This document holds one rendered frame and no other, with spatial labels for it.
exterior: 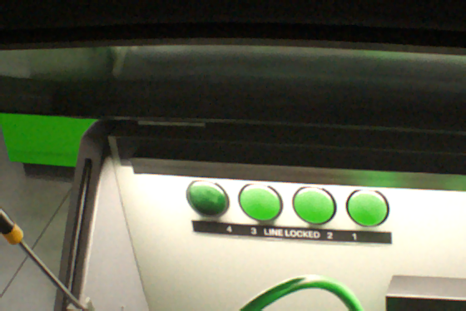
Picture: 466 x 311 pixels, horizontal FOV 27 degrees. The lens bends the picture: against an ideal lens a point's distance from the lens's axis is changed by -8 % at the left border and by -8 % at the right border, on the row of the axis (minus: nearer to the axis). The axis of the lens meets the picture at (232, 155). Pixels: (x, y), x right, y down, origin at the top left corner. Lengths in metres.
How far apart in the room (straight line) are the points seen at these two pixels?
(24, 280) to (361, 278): 2.53
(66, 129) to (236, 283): 2.81
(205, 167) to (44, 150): 3.02
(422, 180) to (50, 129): 3.08
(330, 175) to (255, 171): 0.08
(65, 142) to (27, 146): 0.20
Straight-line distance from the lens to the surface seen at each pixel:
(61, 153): 4.02
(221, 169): 1.05
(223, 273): 1.17
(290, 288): 0.89
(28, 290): 3.50
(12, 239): 0.97
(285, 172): 1.03
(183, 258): 1.18
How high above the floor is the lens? 1.95
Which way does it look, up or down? 29 degrees down
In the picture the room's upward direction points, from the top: 9 degrees counter-clockwise
